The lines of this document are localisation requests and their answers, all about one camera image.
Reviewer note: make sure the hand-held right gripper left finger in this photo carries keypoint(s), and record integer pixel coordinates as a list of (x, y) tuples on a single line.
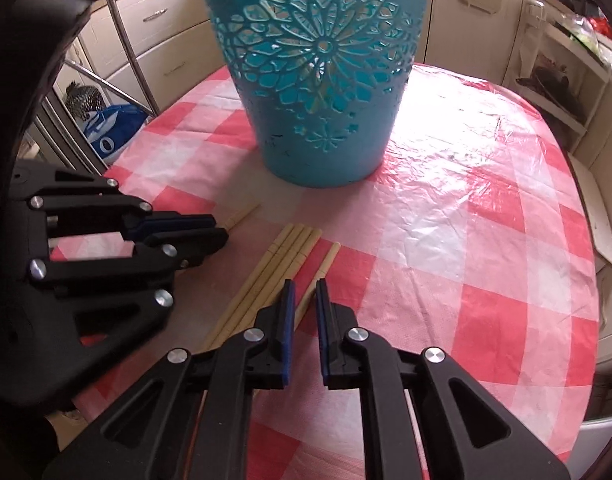
[(287, 335)]

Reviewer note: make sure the light bamboo chopstick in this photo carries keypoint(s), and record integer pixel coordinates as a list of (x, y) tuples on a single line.
[(243, 216), (328, 260)]

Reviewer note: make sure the bunch of wooden chopsticks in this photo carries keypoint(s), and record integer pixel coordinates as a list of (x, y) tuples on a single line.
[(286, 245)]

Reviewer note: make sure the dark frying pan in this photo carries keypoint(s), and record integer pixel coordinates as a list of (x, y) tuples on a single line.
[(550, 82)]

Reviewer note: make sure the blue plastic bag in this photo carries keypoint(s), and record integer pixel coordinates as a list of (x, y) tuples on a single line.
[(113, 132)]

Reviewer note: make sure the white storage trolley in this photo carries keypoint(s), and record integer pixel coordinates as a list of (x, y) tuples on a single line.
[(593, 80)]

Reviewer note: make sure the white drawer cabinet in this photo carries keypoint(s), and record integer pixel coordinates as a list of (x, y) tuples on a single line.
[(161, 35)]

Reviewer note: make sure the white base cabinets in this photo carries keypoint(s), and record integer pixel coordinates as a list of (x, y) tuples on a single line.
[(485, 45)]

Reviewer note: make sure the bag of green vegetables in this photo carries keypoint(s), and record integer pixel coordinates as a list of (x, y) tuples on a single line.
[(580, 35)]

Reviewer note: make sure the teal perforated plastic basket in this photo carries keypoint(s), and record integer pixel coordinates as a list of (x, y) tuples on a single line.
[(316, 85)]

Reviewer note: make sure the red checkered plastic tablecloth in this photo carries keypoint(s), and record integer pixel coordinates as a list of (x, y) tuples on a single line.
[(460, 210)]

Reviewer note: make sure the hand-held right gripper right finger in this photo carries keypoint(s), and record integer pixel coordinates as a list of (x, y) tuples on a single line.
[(323, 330)]

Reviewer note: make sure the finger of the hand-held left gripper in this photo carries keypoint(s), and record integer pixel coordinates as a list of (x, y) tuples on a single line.
[(201, 242), (176, 222)]

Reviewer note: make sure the red plastic bag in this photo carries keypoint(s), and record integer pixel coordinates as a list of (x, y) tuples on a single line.
[(599, 26)]

